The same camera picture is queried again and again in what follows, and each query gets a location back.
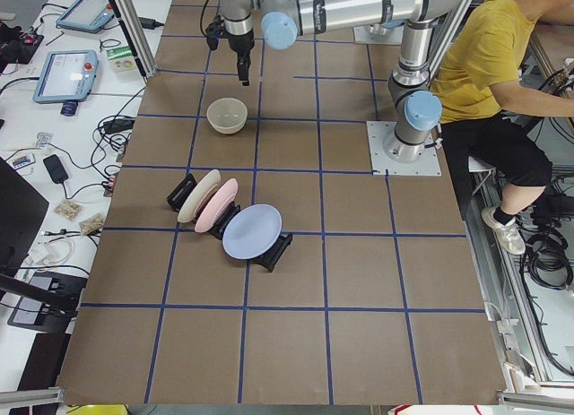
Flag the green white box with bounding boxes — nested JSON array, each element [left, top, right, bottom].
[[106, 46, 136, 73]]

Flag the black power adapter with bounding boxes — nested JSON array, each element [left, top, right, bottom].
[[43, 154, 69, 184]]

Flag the black monitor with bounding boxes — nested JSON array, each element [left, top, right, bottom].
[[1, 161, 87, 333]]

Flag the pink plate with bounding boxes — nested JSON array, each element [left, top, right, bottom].
[[194, 178, 239, 233]]

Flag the black dish rack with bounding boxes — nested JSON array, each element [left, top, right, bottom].
[[166, 169, 292, 272]]

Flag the aluminium frame post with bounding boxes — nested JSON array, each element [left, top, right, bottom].
[[108, 0, 157, 79]]

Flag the teach pendant near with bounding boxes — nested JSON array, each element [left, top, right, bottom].
[[32, 49, 99, 104]]

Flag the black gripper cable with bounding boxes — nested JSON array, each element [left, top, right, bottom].
[[200, 0, 225, 53]]

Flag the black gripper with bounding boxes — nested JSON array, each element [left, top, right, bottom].
[[205, 15, 255, 86]]

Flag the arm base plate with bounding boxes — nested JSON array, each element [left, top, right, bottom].
[[353, 24, 404, 46], [367, 121, 441, 177]]

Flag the blue plate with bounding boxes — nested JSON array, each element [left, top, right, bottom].
[[222, 204, 283, 260]]

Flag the cream plate in rack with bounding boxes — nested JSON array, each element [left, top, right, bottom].
[[177, 169, 221, 223]]

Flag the white bowl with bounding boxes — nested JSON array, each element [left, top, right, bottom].
[[206, 98, 248, 134]]

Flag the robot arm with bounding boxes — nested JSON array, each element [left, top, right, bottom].
[[202, 0, 461, 163]]

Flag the teach pendant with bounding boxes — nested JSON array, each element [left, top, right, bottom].
[[32, 49, 99, 104], [56, 0, 115, 33]]

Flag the teach pendant far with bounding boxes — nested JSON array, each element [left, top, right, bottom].
[[56, 0, 115, 33]]

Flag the person in yellow shirt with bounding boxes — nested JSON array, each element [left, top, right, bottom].
[[430, 0, 573, 255]]

